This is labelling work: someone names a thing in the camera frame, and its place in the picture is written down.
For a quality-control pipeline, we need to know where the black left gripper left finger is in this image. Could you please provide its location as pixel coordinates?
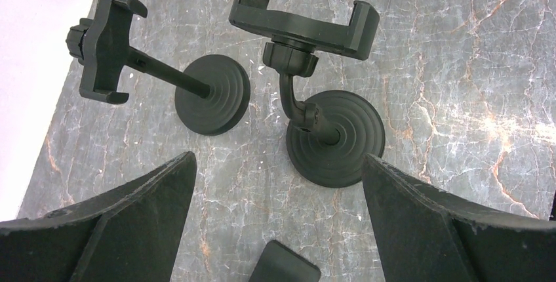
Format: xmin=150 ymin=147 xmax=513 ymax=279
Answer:
xmin=1 ymin=151 xmax=197 ymax=281

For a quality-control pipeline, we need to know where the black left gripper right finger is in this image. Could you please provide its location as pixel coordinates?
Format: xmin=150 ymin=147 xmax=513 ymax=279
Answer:
xmin=361 ymin=154 xmax=555 ymax=281

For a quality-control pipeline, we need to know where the black front phone stand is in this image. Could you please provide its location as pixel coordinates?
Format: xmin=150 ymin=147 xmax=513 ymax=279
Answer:
xmin=229 ymin=0 xmax=386 ymax=188

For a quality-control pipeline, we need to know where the black phone stand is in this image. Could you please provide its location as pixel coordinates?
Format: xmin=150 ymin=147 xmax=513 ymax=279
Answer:
xmin=66 ymin=0 xmax=250 ymax=136
xmin=229 ymin=0 xmax=386 ymax=188

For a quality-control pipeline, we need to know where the black flat phone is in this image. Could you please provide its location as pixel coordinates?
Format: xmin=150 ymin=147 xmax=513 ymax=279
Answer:
xmin=248 ymin=240 xmax=321 ymax=282

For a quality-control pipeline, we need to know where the black rear phone stand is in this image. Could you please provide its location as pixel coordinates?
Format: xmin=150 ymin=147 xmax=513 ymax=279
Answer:
xmin=66 ymin=0 xmax=250 ymax=136

